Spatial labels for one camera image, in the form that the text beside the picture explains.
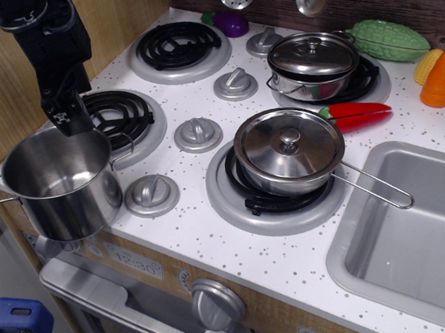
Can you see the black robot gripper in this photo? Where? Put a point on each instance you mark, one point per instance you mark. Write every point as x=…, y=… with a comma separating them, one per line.
x=57, y=44

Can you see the tall steel pot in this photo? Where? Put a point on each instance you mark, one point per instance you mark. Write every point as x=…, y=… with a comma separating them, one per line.
x=66, y=186

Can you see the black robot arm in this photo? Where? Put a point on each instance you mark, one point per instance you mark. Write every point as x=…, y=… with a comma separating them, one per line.
x=11, y=9

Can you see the grey stove knob front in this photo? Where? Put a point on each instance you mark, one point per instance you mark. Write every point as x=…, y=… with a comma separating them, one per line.
x=152, y=196

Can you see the grey stove knob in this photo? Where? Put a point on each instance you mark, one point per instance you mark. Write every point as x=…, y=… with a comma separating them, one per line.
x=235, y=86
x=152, y=196
x=260, y=44
x=198, y=135

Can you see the grey stove knob lower middle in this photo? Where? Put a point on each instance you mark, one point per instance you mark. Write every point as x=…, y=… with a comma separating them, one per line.
x=198, y=135

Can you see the grey stove knob upper middle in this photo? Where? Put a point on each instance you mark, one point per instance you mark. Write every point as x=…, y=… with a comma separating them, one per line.
x=235, y=86

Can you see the grey stove knob back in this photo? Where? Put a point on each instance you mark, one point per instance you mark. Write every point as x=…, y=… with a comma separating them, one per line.
x=260, y=44

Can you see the front left black burner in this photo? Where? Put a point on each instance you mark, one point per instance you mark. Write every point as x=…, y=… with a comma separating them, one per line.
x=134, y=123

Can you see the black burner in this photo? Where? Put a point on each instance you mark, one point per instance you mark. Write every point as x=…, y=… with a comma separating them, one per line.
x=238, y=203
x=134, y=123
x=369, y=83
x=179, y=53

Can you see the back left black burner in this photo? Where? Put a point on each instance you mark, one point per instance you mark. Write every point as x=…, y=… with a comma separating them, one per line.
x=179, y=53

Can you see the oven clock display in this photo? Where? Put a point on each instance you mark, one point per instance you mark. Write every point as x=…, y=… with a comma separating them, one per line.
x=139, y=263

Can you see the purple toy eggplant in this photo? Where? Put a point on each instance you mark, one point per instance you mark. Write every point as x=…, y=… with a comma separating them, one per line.
x=231, y=24

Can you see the blue clamp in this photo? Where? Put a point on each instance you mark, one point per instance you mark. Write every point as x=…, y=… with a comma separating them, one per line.
x=24, y=316

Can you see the steel saucepan lid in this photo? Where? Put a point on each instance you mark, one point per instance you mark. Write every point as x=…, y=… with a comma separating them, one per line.
x=288, y=144

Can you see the front right black burner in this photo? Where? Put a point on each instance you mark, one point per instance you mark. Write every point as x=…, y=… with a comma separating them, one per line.
x=238, y=203

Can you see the grey oven dial knob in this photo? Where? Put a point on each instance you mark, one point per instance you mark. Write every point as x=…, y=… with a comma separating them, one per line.
x=214, y=306

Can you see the steel pan lid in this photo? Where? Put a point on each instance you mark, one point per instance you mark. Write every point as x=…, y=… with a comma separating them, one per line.
x=314, y=54

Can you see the red toy chili pepper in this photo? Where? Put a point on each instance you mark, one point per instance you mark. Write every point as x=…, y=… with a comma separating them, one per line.
x=352, y=116

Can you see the back right black burner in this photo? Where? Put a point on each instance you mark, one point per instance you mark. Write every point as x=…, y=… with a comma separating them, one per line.
x=369, y=83

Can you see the green toy bitter gourd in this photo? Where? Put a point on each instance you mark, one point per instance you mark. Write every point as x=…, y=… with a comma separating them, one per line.
x=388, y=40

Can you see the yellow toy corn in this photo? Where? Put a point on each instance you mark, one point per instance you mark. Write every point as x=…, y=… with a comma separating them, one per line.
x=426, y=65

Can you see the grey toy sink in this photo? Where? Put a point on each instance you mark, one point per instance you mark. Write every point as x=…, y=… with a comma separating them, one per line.
x=390, y=244

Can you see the orange toy carrot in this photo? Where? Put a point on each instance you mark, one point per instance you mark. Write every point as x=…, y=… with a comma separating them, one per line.
x=433, y=92

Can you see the grey oven door handle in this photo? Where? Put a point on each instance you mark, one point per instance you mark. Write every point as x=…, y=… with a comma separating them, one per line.
x=118, y=304

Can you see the steel two-handled pan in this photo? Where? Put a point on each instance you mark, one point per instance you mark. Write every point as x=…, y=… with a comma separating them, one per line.
x=304, y=88

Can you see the steel saucepan with long handle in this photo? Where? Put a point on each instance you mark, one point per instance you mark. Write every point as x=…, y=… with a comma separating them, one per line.
x=304, y=186

